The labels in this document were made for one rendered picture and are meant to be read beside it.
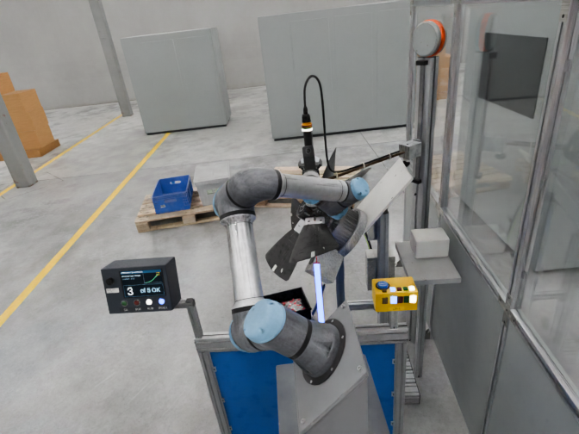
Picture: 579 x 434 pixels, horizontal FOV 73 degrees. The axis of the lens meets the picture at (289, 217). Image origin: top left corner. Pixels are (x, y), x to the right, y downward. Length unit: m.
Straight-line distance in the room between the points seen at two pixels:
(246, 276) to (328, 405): 0.42
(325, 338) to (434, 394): 1.62
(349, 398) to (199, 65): 8.12
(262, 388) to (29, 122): 8.23
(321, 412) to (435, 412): 1.55
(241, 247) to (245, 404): 1.06
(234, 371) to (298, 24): 5.93
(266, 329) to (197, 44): 7.97
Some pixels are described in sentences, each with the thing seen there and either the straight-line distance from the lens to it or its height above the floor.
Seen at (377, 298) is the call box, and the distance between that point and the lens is 1.58.
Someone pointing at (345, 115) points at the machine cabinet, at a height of 0.33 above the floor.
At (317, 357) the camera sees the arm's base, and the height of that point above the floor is 1.24.
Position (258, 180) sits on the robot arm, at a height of 1.63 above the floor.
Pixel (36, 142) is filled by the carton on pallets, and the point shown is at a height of 0.27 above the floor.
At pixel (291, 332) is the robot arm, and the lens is 1.06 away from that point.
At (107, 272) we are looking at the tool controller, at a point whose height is 1.24.
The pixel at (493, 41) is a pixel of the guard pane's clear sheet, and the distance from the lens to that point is 1.78.
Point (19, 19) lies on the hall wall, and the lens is 15.74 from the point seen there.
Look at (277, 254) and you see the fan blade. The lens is 1.97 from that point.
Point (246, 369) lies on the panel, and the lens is 1.92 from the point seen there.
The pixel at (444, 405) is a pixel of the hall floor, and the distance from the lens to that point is 2.62.
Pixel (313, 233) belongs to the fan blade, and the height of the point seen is 1.18.
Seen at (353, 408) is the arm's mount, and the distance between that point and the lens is 1.10.
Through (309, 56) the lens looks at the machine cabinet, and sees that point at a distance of 7.09.
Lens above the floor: 2.05
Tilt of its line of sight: 27 degrees down
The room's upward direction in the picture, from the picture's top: 7 degrees counter-clockwise
